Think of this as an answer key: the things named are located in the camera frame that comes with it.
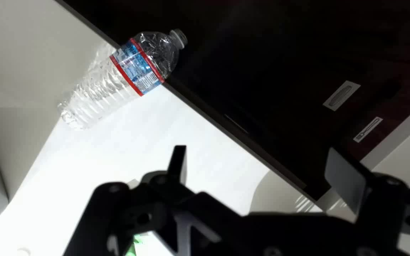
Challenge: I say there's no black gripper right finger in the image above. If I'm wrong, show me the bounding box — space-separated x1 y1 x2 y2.
325 147 410 256

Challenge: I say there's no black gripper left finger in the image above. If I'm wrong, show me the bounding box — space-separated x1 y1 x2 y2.
63 145 245 256

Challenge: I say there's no clear plastic water bottle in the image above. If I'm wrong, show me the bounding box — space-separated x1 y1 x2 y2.
57 27 190 131

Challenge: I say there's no narrow white cabinet label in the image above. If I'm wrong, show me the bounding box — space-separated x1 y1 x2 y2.
352 115 385 144

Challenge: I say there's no large white cabinet label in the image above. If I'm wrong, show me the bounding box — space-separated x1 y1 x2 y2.
322 80 362 113

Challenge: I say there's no dark wood cabinet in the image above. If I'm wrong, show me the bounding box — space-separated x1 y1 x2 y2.
54 0 410 205

